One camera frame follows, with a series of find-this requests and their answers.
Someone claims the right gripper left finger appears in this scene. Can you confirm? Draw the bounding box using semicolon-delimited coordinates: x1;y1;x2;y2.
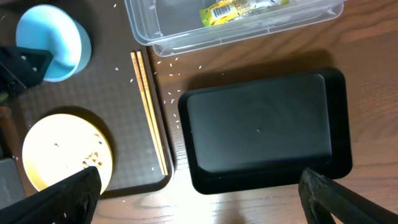
1;166;101;224

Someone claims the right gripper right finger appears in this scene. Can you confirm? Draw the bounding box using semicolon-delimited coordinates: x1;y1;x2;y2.
298;169;397;223

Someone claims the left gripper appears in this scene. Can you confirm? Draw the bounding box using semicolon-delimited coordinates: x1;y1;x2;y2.
1;46;53;96

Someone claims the light blue saucer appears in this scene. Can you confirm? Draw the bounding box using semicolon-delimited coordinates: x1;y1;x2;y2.
16;4;92;82

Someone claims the green yellow snack wrapper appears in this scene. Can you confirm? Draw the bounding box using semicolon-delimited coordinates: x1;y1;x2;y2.
200;0;289;27

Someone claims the clear plastic waste bin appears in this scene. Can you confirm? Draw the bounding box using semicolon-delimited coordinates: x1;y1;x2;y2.
125;0;344;57

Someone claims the yellow plate with leftovers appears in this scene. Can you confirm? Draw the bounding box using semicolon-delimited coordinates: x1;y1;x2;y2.
22;114;113;193

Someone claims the dark brown serving tray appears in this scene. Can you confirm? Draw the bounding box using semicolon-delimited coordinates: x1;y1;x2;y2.
9;0;170;198

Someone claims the black plastic tray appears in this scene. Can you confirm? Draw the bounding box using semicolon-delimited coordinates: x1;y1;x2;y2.
178;68;353;195

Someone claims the right wooden chopstick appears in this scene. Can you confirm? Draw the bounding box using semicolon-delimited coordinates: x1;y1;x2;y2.
136;50;169;175

